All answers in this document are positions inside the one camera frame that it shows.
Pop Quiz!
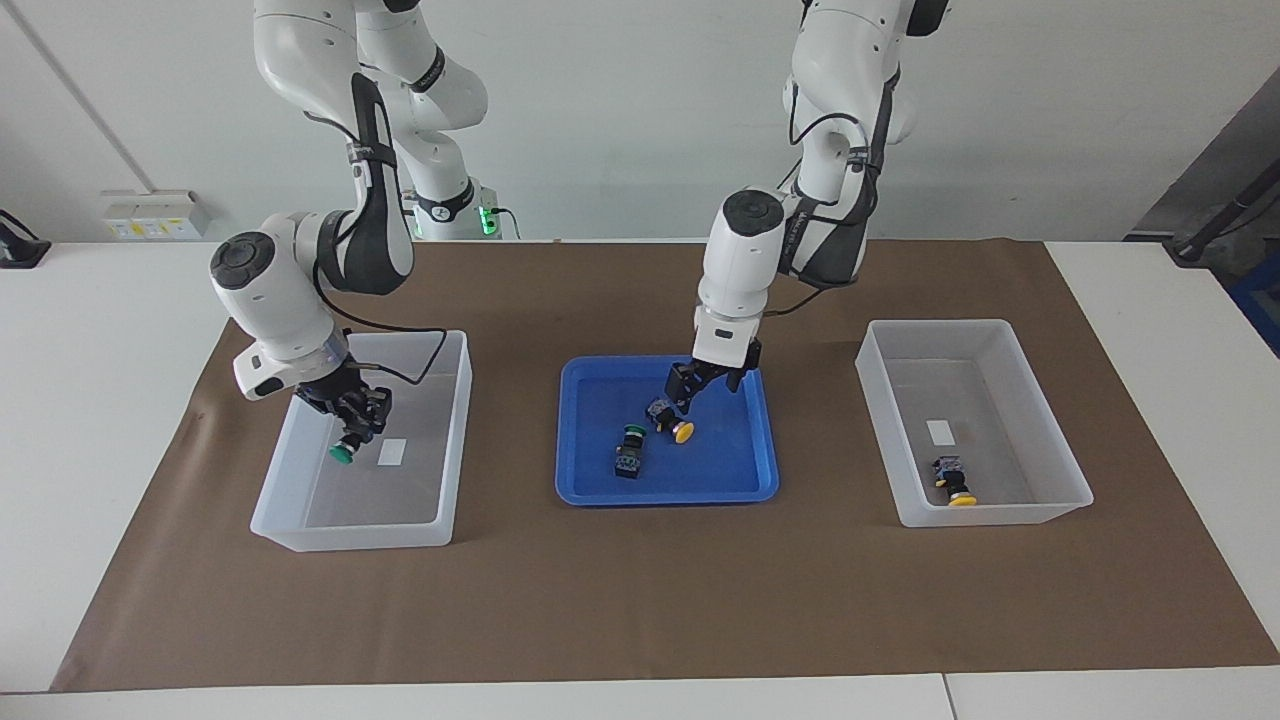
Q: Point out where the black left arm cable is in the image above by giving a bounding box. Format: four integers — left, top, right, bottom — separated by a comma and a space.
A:
760, 75, 901, 321

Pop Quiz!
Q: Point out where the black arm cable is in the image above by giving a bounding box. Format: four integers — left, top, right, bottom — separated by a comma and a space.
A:
305, 110, 448, 386
760, 75, 901, 321

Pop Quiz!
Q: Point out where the blue crate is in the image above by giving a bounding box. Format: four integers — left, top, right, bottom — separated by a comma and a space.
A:
1228, 250, 1280, 358

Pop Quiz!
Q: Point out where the blue plastic tray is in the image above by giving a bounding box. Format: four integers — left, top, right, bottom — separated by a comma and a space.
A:
555, 355, 781, 507

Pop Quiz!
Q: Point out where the green push button switch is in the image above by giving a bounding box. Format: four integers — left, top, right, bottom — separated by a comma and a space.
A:
614, 424, 649, 480
329, 415, 379, 467

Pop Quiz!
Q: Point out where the black tripod pole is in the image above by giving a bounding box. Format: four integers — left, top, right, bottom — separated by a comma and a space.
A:
1168, 165, 1280, 264

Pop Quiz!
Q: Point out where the translucent white plastic box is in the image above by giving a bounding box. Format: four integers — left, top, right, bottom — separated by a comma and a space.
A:
856, 319, 1094, 528
249, 330, 474, 553

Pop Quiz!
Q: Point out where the brown paper table mat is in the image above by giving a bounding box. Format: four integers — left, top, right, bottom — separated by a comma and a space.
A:
50, 238, 1280, 693

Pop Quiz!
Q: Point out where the yellow push button switch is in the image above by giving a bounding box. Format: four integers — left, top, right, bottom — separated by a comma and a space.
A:
646, 397, 697, 447
932, 454, 980, 509

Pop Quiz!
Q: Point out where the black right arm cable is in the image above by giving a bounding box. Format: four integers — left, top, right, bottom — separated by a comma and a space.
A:
305, 110, 448, 386

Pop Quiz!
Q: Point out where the black stand foot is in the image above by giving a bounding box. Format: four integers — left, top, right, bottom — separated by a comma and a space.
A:
0, 208, 52, 269

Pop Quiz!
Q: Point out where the white wall outlet box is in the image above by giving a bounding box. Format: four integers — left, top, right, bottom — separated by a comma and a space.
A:
100, 190, 212, 241

